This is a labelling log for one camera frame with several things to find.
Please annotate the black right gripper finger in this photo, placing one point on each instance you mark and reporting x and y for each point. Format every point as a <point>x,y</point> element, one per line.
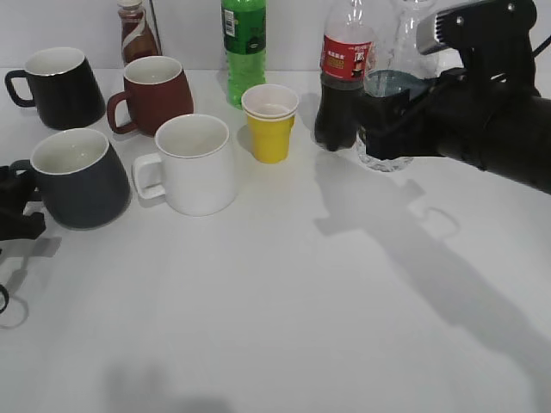
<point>405,137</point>
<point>373,112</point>

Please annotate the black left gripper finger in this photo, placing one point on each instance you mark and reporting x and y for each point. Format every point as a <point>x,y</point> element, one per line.
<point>19,170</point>

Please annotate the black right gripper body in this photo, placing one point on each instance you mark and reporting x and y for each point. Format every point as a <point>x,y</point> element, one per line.
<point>450,120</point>

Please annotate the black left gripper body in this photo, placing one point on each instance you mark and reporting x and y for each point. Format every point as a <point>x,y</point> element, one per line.
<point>14,223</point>

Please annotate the clear water bottle green label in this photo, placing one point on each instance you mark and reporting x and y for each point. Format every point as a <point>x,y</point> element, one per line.
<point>399,67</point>

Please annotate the dark grey mug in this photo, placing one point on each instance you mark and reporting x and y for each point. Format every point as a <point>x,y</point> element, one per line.
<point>82,181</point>

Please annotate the black mug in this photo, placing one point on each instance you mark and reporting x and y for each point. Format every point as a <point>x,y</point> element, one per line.
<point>60,84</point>

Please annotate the dark red mug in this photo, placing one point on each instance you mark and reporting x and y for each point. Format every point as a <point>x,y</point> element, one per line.
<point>156,90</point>

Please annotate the white mug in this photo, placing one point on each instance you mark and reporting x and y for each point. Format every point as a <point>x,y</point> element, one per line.
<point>193,168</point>

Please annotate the cola bottle red label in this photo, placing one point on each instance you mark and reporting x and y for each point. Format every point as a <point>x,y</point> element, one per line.
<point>347,55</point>

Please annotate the yellow paper cup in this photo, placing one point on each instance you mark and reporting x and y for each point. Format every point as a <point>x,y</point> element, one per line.
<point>270,110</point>

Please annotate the green soda bottle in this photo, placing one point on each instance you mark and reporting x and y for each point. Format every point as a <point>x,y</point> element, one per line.
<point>244,35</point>

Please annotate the brown swirl drink bottle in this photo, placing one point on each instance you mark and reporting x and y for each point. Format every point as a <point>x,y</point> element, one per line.
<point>137,39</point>

